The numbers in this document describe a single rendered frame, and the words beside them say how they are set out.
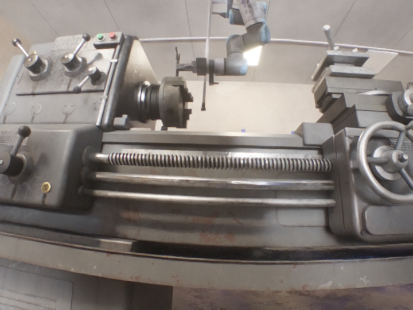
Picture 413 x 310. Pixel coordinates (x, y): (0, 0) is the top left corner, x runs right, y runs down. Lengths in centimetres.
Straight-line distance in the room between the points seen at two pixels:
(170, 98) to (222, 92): 374
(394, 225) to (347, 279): 17
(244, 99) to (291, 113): 102
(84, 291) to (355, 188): 79
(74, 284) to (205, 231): 42
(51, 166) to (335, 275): 78
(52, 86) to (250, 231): 93
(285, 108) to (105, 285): 440
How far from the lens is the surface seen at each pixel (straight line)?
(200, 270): 52
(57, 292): 80
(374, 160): 57
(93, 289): 73
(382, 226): 63
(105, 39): 103
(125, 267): 56
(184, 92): 99
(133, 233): 73
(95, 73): 88
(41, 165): 73
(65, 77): 102
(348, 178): 62
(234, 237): 68
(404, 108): 74
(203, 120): 434
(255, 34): 111
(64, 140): 70
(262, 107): 456
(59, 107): 97
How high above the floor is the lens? 56
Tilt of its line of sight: 17 degrees up
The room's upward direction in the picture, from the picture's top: 3 degrees clockwise
